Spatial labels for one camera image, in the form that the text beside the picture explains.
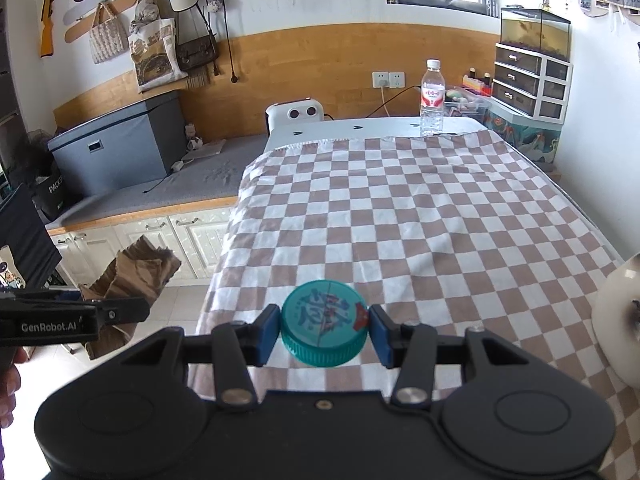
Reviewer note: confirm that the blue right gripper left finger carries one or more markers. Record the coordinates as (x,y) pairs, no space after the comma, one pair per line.
(263,335)

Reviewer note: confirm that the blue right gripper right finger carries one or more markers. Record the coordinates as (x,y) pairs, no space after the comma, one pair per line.
(387,337)

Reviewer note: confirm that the teal round lid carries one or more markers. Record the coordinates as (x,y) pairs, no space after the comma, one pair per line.
(324,323)

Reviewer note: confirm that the torn brown cardboard piece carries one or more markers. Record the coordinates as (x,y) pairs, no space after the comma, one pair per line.
(140,270)

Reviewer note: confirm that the dark brown shoulder bag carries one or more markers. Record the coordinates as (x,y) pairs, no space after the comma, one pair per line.
(200,51)

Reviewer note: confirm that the person's left hand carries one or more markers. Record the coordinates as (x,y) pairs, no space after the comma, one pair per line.
(10,383)

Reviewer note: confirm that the black folding chair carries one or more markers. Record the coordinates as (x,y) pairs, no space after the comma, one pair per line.
(23,231)

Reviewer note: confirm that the checkered brown white tablecloth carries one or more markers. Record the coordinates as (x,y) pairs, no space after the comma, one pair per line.
(451,231)

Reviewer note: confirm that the grey storage box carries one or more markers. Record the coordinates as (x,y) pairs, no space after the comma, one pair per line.
(135,144)

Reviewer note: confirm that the clear water bottle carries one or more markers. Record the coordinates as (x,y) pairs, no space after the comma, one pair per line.
(432,99)

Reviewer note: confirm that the knitted cream handbag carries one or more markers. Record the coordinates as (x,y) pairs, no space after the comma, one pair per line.
(107,36)

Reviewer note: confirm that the white drawer organizer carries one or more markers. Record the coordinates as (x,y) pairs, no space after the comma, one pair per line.
(535,84)

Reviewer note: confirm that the printed canvas tote bag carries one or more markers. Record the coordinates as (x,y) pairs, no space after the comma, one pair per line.
(152,47)

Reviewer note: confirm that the glass fish tank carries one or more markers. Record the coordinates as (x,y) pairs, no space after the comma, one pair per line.
(536,30)

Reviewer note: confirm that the white wall socket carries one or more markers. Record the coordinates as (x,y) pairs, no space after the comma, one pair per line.
(391,80)

